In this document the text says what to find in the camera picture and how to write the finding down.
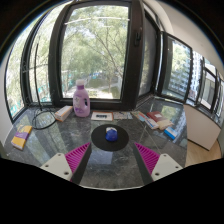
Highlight purple plastic bottle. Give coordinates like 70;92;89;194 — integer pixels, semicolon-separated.
72;78;92;118

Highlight white framed card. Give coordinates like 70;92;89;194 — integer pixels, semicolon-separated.
90;110;115;122

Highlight red book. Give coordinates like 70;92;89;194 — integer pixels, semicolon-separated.
146;110;168;123

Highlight printed paper leaflet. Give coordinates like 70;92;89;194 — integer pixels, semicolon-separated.
112;111;134;121

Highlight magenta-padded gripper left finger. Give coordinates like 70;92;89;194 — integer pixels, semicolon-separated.
39;142;94;185

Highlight black cable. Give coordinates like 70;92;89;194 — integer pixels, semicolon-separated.
31;35;58;131

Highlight round black mouse pad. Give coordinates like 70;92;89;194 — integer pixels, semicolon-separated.
90;123;130;153

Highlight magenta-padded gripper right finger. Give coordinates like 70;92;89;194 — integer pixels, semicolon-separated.
132;142;184;186

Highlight thin colourful booklet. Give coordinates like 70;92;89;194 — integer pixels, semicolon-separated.
131;110;148;123

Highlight small beige cardboard box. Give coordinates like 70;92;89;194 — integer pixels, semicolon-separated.
53;105;74;123

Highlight beige book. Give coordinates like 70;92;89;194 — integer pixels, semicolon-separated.
156;118;175;131

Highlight blue and white computer mouse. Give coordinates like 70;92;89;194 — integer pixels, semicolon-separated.
104;125;119;143

